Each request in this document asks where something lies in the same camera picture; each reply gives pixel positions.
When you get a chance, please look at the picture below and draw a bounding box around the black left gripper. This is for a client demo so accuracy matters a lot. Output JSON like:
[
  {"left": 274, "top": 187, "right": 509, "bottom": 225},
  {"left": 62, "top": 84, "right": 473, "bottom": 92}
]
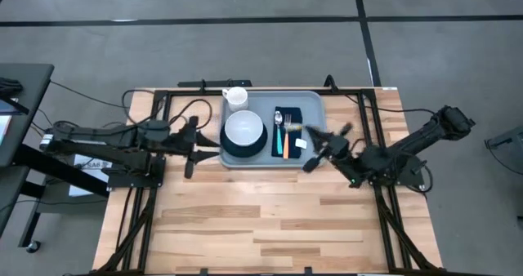
[{"left": 168, "top": 115, "right": 221, "bottom": 180}]

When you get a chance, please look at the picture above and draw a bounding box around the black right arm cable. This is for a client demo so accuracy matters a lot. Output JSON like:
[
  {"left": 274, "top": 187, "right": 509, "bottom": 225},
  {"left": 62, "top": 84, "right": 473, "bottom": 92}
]
[{"left": 324, "top": 74, "right": 436, "bottom": 116}]

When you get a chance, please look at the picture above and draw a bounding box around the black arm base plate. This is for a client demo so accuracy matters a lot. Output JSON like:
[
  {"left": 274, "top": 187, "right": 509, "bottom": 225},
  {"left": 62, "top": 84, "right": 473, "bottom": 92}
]
[
  {"left": 367, "top": 157, "right": 427, "bottom": 188},
  {"left": 106, "top": 156, "right": 167, "bottom": 189}
]

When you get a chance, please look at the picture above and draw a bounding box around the orange-handled fork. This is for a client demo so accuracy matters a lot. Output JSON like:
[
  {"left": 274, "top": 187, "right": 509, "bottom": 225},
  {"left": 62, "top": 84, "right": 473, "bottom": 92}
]
[{"left": 282, "top": 113, "right": 293, "bottom": 161}]

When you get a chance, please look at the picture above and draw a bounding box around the black cable bundle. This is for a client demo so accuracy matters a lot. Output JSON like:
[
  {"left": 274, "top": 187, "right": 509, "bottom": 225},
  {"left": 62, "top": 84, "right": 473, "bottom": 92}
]
[{"left": 0, "top": 76, "right": 25, "bottom": 100}]

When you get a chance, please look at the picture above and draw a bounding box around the white bowl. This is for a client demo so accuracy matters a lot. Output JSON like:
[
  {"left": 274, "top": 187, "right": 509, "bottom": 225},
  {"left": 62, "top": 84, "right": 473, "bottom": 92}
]
[{"left": 224, "top": 109, "right": 265, "bottom": 148}]

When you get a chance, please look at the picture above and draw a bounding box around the black metal table frame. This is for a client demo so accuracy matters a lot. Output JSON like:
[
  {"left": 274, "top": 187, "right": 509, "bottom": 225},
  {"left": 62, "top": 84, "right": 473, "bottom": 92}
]
[{"left": 92, "top": 86, "right": 447, "bottom": 276}]

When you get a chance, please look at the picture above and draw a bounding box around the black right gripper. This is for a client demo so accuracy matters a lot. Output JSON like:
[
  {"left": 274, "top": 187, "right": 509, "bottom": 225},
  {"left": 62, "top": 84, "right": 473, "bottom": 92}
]
[{"left": 302, "top": 122, "right": 355, "bottom": 175}]

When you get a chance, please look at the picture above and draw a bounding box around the white mug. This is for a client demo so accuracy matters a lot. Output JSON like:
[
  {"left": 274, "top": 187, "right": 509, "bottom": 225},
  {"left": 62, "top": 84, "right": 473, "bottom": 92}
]
[{"left": 221, "top": 86, "right": 249, "bottom": 113}]

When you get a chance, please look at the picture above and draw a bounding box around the black desk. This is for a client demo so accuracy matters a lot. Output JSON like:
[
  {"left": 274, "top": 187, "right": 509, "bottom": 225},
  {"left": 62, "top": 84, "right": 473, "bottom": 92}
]
[{"left": 0, "top": 62, "right": 110, "bottom": 255}]

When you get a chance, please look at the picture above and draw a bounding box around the navy cloth napkin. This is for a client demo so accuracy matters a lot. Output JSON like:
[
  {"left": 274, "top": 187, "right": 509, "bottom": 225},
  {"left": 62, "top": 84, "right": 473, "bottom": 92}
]
[{"left": 270, "top": 106, "right": 305, "bottom": 160}]

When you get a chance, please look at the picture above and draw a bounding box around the white paper sheet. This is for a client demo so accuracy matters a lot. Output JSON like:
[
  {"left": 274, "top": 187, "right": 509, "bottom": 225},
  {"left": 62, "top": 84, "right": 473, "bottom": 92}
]
[{"left": 0, "top": 114, "right": 12, "bottom": 146}]

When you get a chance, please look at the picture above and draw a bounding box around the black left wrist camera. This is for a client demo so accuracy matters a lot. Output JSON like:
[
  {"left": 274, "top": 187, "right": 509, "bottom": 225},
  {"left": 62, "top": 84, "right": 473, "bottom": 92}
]
[{"left": 138, "top": 119, "right": 171, "bottom": 137}]

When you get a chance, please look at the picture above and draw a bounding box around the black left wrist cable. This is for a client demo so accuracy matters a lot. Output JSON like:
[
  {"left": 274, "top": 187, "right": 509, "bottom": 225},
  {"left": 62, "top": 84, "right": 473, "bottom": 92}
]
[{"left": 121, "top": 88, "right": 214, "bottom": 131}]

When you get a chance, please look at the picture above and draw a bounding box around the white printed label sheet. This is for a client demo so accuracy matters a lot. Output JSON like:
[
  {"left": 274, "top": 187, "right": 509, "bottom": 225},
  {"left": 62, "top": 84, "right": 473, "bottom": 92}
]
[{"left": 68, "top": 153, "right": 114, "bottom": 198}]

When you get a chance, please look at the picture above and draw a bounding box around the dark teal plate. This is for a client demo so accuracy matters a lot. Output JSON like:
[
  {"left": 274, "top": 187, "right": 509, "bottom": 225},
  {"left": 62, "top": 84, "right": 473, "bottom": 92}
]
[{"left": 219, "top": 120, "right": 270, "bottom": 159}]

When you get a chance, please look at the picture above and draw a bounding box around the black power strip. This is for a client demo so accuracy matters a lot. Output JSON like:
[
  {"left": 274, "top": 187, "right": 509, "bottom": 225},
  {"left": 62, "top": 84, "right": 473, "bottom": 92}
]
[{"left": 177, "top": 79, "right": 253, "bottom": 88}]

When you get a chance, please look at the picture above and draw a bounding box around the teal-handled spoon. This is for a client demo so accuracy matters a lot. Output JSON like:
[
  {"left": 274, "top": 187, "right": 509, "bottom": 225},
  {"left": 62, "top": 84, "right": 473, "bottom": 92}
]
[{"left": 274, "top": 110, "right": 284, "bottom": 156}]

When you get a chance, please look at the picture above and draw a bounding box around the grey plastic tray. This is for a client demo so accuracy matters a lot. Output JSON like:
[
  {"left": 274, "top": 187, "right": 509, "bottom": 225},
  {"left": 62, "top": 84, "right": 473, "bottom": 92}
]
[{"left": 218, "top": 90, "right": 329, "bottom": 170}]

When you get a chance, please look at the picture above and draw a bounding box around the grey equipment stand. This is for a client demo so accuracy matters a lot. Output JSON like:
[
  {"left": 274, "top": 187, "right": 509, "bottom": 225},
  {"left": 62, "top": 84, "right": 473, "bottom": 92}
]
[{"left": 484, "top": 123, "right": 523, "bottom": 151}]

